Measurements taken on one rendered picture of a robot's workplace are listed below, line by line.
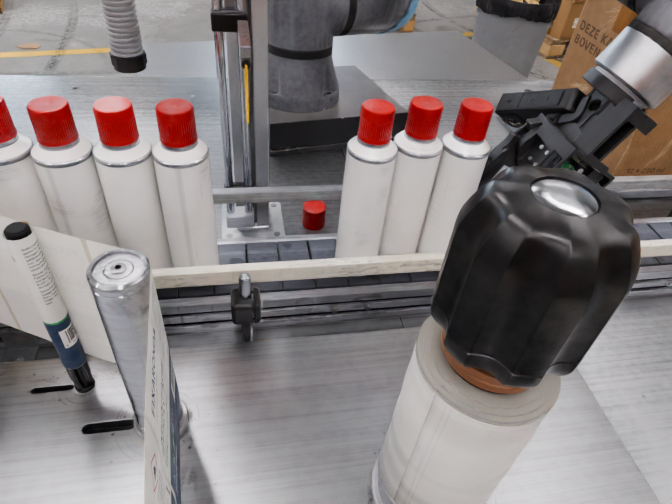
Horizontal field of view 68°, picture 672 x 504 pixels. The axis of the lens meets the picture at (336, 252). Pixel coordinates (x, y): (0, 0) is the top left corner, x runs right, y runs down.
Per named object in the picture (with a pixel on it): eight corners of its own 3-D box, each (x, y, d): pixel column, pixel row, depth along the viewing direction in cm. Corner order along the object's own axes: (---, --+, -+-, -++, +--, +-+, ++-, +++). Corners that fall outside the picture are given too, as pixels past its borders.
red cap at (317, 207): (297, 222, 74) (297, 204, 72) (312, 213, 76) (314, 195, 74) (313, 233, 72) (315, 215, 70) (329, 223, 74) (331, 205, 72)
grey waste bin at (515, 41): (478, 119, 290) (512, 5, 249) (441, 87, 319) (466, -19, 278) (537, 113, 303) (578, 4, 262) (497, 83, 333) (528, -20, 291)
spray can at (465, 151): (419, 270, 61) (461, 115, 47) (409, 242, 65) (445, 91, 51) (459, 268, 62) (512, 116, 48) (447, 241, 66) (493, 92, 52)
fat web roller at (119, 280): (131, 448, 42) (71, 295, 29) (137, 400, 45) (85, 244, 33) (187, 441, 43) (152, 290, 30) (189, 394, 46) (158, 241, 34)
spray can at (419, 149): (378, 270, 60) (409, 114, 47) (369, 242, 64) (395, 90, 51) (419, 268, 61) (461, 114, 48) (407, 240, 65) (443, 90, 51)
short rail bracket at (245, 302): (235, 362, 55) (228, 286, 47) (234, 340, 57) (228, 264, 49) (264, 359, 56) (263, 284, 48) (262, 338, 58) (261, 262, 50)
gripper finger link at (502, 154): (470, 186, 56) (528, 124, 52) (465, 179, 57) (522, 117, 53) (497, 202, 59) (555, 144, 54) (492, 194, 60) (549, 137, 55)
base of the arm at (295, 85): (258, 112, 86) (257, 53, 80) (255, 81, 97) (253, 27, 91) (345, 113, 88) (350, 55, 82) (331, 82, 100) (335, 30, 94)
